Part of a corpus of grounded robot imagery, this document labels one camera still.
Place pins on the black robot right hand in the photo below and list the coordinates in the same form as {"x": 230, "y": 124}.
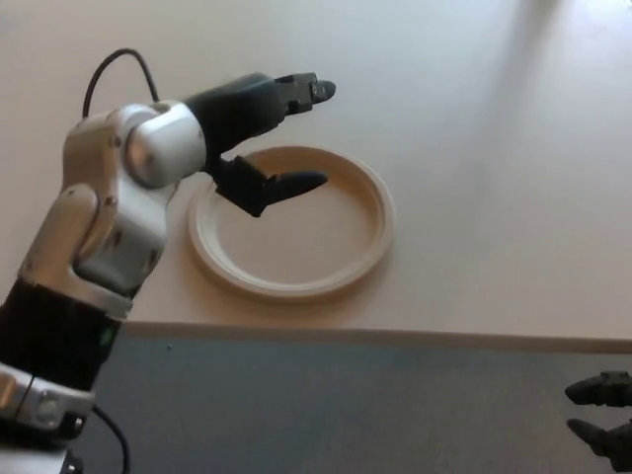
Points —
{"x": 600, "y": 387}

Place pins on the beige round paper plate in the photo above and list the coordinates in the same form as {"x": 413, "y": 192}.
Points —
{"x": 306, "y": 237}

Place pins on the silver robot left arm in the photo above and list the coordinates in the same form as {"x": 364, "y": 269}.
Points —
{"x": 99, "y": 237}

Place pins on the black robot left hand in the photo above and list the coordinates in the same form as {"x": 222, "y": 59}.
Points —
{"x": 237, "y": 108}

